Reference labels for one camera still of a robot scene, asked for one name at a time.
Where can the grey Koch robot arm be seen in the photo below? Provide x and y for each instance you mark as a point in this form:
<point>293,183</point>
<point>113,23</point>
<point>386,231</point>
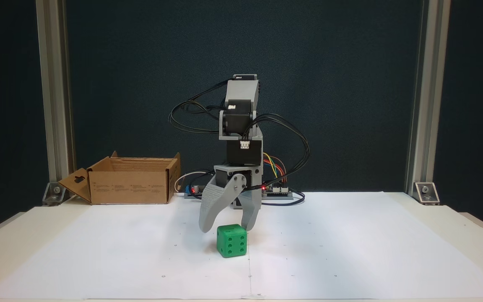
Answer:
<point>241,109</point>

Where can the circuit board with red LED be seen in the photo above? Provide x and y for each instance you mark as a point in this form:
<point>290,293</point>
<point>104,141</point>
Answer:
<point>195,192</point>

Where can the green dice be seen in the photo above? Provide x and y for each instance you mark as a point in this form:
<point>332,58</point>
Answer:
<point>231,241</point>

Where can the metal corner bracket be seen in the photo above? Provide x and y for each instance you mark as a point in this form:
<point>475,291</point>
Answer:
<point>55,193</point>
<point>427,193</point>

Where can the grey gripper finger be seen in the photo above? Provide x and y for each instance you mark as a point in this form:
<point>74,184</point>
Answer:
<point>252,205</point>
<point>214,203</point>

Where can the aluminium frame post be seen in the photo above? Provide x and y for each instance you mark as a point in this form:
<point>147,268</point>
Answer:
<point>428,84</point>
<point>55,84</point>

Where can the brown cardboard box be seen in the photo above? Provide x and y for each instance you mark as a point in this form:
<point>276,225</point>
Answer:
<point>128,186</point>

